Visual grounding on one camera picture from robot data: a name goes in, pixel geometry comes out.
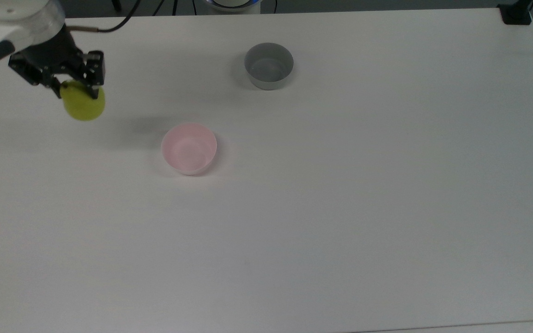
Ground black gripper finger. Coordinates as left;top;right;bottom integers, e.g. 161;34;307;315
40;76;63;99
84;50;106;100

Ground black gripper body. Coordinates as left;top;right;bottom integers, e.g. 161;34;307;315
8;24;87;87

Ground grey plastic bowl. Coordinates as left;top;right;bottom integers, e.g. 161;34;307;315
243;42;294;91

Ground pink plastic bowl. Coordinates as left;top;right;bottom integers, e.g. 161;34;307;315
161;123;218;176

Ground black tripod legs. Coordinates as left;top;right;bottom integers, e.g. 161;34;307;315
153;0;198;17

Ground white robot base blue ring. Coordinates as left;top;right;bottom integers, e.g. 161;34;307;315
203;0;261;14

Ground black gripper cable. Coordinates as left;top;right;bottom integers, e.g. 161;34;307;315
65;0;142;33

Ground green yellow pear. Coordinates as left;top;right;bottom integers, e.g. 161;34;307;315
60;80;106;122

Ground black table clamp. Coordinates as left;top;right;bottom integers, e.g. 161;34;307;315
498;0;533;25

